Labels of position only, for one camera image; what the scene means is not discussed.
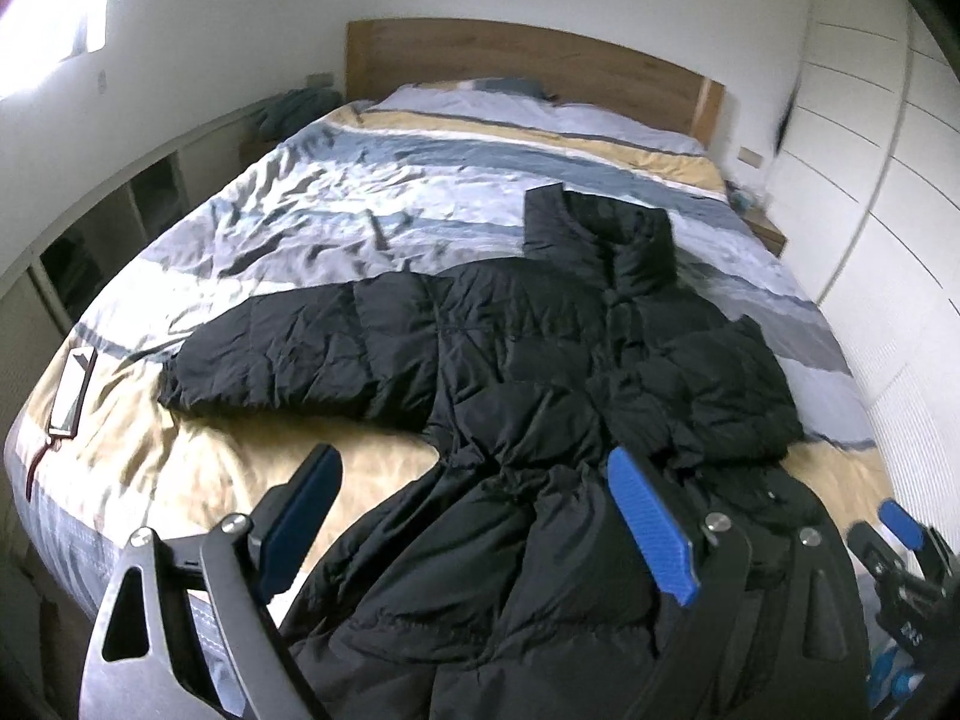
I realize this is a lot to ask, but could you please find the grey pillow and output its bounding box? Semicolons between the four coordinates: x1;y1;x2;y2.
461;76;560;100

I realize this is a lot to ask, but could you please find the black puffer jacket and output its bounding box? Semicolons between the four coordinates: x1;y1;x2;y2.
156;182;848;720

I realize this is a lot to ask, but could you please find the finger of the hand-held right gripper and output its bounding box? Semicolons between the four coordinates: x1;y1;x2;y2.
876;499;947;557
847;521;905;587

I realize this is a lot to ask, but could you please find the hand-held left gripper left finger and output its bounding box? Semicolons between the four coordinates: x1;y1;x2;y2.
81;443;344;720

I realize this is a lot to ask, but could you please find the smartphone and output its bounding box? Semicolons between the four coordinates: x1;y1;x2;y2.
47;345;99;437

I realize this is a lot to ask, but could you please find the wooden nightstand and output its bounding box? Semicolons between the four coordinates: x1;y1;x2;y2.
739;206;789;257

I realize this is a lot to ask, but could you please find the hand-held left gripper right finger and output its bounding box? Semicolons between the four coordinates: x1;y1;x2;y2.
606;446;872;720

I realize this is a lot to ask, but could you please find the white wardrobe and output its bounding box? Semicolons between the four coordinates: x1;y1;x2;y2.
765;0;960;541

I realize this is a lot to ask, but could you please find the red charging cable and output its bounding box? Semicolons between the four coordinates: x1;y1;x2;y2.
21;431;58;502

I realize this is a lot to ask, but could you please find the teal cloth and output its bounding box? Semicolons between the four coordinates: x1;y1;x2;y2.
250;87;343;140

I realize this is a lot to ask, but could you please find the wooden headboard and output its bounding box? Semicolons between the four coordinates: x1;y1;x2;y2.
345;18;727;145

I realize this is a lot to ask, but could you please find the bright window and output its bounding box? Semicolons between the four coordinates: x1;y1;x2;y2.
0;0;115;100

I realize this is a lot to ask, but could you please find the white shelf unit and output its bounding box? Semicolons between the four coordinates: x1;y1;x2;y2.
0;94;280;428

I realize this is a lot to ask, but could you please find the striped duvet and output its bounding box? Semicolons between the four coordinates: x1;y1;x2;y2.
4;82;890;720

